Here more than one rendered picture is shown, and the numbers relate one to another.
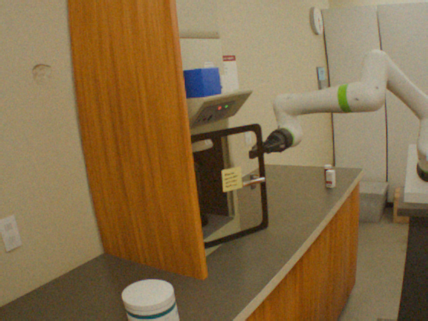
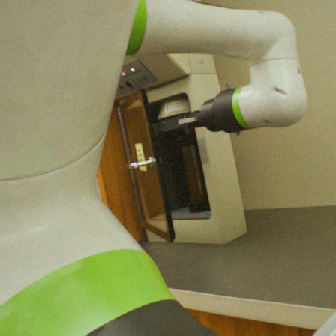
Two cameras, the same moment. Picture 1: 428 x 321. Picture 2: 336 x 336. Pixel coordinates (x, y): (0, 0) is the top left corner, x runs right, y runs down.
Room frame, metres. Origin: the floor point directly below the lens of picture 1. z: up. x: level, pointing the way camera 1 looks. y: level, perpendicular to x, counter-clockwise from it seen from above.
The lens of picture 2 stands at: (1.60, -1.16, 1.23)
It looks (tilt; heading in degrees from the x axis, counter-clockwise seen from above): 3 degrees down; 101
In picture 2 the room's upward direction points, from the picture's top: 11 degrees counter-clockwise
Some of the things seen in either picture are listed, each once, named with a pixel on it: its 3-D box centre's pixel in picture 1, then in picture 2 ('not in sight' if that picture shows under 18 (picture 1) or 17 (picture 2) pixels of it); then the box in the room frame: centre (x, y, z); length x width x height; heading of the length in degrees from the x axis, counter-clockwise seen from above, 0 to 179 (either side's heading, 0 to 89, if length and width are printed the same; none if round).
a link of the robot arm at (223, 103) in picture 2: (280, 139); (233, 109); (1.59, -0.28, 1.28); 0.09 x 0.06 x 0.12; 55
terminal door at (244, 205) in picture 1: (229, 186); (142, 166); (1.31, -0.04, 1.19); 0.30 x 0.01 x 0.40; 118
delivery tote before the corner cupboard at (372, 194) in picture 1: (358, 200); not in sight; (3.64, -1.46, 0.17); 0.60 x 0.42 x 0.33; 54
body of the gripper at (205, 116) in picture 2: (272, 144); (208, 116); (1.53, -0.24, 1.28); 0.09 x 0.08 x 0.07; 145
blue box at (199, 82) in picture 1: (199, 82); not in sight; (1.26, 0.02, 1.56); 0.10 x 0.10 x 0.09; 56
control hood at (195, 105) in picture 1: (218, 108); (134, 72); (1.34, -0.03, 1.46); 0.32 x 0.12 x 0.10; 146
